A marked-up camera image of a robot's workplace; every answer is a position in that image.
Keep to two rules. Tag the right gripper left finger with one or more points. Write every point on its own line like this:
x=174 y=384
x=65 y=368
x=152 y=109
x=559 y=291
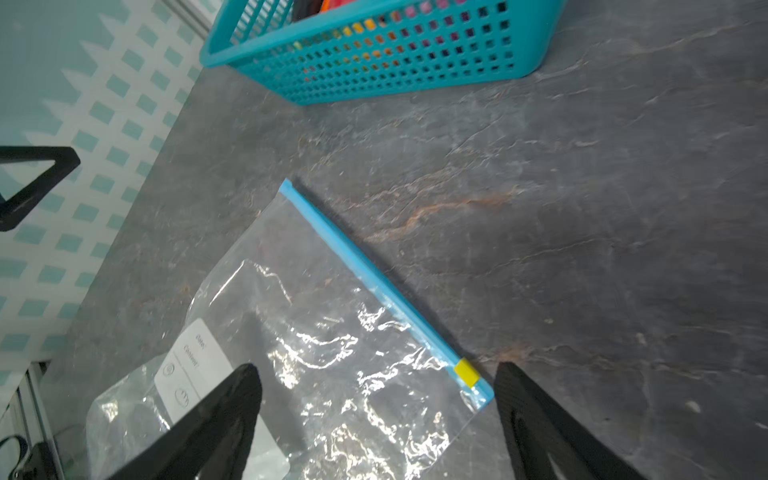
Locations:
x=213 y=441

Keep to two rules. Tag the clear zip top bag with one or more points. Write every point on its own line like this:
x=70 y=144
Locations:
x=356 y=383

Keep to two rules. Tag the teal plastic basket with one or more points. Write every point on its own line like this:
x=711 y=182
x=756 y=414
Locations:
x=312 y=52

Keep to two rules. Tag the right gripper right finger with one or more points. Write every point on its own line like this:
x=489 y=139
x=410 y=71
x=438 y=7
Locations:
x=543 y=440

